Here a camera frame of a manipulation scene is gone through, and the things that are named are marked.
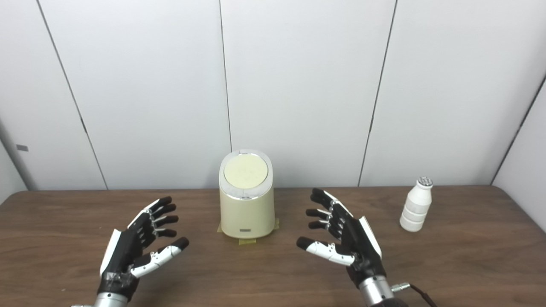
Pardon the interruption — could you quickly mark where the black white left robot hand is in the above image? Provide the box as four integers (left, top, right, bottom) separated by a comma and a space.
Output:
97, 196, 190, 301

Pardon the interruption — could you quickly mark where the small white plastic bottle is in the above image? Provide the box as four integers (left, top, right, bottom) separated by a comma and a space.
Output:
399, 177, 434, 232

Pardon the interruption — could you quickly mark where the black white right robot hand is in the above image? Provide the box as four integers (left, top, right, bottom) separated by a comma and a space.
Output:
296, 188, 386, 288

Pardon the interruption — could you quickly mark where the cream-colored round bin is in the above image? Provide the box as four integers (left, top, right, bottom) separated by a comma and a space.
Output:
219, 149, 276, 239

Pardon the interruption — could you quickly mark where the cream-colored bin lid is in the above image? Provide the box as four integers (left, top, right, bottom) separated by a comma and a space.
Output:
224, 153, 269, 189

